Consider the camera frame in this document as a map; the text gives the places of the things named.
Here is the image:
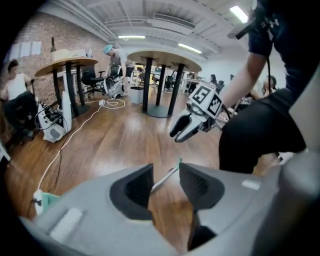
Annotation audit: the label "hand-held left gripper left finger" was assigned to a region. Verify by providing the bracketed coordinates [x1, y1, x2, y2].
[19, 163, 182, 256]

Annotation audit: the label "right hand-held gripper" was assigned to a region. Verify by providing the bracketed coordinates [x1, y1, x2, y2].
[169, 83, 224, 144]

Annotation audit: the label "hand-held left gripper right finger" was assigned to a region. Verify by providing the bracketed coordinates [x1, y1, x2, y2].
[178, 162, 283, 251]

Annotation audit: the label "person's right forearm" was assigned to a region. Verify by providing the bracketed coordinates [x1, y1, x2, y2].
[219, 46, 275, 111]

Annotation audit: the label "person's leg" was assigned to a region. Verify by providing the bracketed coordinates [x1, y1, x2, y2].
[252, 152, 283, 176]

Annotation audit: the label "white trash bin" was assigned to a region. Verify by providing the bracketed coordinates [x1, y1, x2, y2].
[129, 86, 145, 105]

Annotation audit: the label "white power strip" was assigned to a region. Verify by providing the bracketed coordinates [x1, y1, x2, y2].
[33, 189, 45, 216]

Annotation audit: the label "round table with black base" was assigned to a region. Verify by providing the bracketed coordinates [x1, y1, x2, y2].
[126, 49, 203, 119]

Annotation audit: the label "person's black shorts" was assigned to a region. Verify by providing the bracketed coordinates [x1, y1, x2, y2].
[218, 87, 307, 175]

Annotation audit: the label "long ceiling light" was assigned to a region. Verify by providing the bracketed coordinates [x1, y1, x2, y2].
[117, 34, 147, 40]
[177, 42, 203, 54]
[229, 5, 249, 24]

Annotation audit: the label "black office chair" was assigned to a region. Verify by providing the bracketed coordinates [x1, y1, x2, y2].
[81, 65, 106, 99]

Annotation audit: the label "ceiling air vent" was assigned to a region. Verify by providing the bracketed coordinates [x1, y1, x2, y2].
[152, 12, 197, 29]

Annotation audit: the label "round wooden table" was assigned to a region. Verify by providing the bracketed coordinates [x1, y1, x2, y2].
[34, 56, 99, 118]

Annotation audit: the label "person's dark navy shirt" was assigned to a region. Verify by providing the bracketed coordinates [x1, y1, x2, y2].
[247, 0, 320, 96]

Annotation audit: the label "cardboard box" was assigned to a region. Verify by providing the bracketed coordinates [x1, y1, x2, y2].
[51, 49, 87, 62]

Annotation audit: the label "black floor cable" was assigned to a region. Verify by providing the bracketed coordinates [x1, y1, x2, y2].
[48, 149, 63, 194]

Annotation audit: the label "white power cable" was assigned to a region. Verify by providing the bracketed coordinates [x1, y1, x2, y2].
[37, 96, 126, 192]

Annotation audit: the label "head-worn camera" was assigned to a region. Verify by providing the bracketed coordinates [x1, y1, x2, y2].
[226, 14, 258, 40]

